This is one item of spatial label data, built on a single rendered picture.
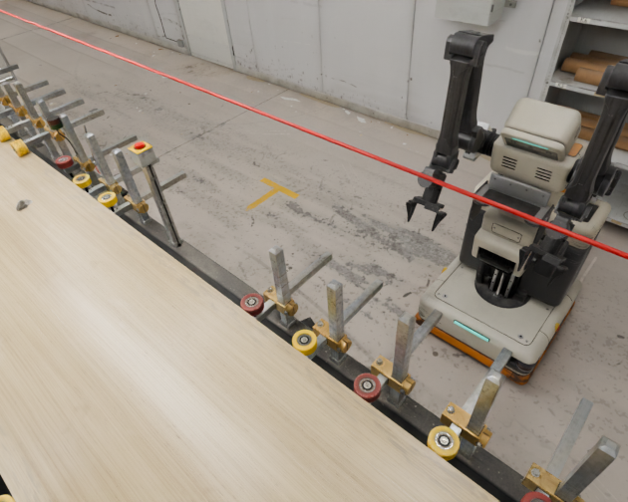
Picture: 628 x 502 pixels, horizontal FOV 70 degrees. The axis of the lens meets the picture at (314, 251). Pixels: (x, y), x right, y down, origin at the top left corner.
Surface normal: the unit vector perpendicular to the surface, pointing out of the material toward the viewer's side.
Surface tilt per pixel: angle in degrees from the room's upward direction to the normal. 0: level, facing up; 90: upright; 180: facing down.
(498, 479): 0
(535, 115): 42
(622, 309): 0
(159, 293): 0
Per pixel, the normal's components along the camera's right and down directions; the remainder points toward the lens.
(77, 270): -0.07, -0.72
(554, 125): -0.50, -0.16
